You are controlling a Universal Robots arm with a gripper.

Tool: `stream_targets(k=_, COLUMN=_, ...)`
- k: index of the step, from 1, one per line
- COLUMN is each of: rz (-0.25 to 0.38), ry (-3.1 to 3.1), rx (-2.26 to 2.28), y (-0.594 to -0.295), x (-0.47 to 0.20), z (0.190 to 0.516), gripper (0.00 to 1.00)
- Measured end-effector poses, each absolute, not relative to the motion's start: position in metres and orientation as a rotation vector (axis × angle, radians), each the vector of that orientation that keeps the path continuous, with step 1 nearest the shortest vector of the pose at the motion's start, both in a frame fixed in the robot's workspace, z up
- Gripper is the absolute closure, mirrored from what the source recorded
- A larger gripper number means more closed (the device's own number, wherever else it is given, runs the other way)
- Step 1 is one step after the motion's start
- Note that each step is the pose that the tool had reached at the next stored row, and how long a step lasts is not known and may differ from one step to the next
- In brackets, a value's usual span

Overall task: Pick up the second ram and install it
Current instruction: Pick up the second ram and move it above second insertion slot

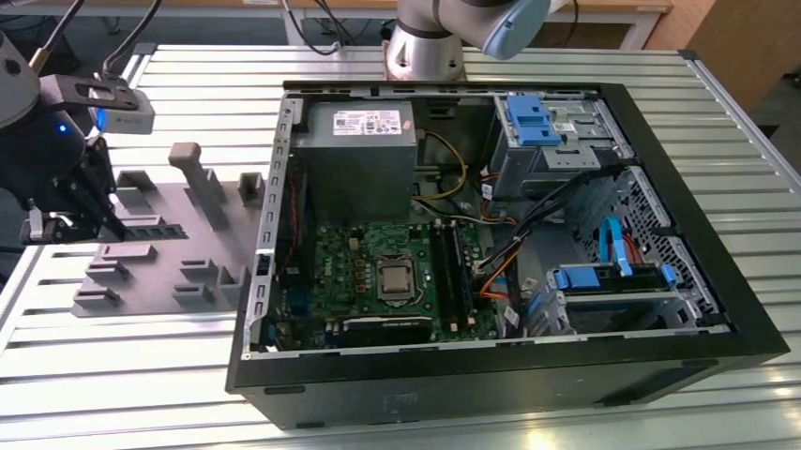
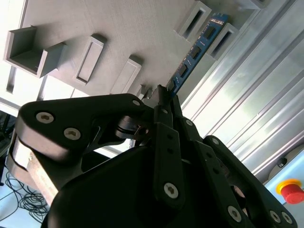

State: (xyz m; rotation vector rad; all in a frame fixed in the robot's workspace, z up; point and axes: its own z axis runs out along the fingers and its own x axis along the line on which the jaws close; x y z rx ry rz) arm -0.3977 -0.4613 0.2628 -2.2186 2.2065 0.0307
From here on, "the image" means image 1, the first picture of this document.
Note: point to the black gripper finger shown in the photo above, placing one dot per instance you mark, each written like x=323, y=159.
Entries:
x=96, y=178

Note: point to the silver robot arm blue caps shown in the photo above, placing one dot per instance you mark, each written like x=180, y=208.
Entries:
x=425, y=51

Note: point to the empty black RAM slot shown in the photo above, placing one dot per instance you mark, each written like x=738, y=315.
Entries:
x=443, y=276

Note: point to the grey plastic parts rack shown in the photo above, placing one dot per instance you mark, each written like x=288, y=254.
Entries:
x=186, y=248

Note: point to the grey power supply unit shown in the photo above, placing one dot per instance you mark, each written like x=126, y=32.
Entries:
x=356, y=178

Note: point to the green motherboard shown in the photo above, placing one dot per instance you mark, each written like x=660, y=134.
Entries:
x=337, y=290

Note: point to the CPU socket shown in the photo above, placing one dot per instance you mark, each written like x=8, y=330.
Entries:
x=396, y=257

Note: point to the silver CPU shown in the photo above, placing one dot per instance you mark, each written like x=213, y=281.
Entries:
x=395, y=280

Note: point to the black graphics card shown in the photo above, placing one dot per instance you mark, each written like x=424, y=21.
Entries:
x=387, y=330

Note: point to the blue plastic drive carrier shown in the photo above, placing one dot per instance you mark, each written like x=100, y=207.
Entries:
x=528, y=119

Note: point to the metal drive cage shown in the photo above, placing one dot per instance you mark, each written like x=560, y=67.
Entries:
x=563, y=159

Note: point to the black open PC case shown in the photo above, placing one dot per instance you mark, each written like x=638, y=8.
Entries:
x=500, y=375

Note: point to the hard disk in blue carrier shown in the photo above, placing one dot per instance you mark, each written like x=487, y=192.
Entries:
x=578, y=279

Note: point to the metal disk bay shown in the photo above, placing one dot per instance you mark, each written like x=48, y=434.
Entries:
x=626, y=298

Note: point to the wooden cabinet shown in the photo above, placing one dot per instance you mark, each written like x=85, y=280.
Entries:
x=738, y=47

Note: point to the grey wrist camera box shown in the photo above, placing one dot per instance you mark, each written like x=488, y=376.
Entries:
x=125, y=122

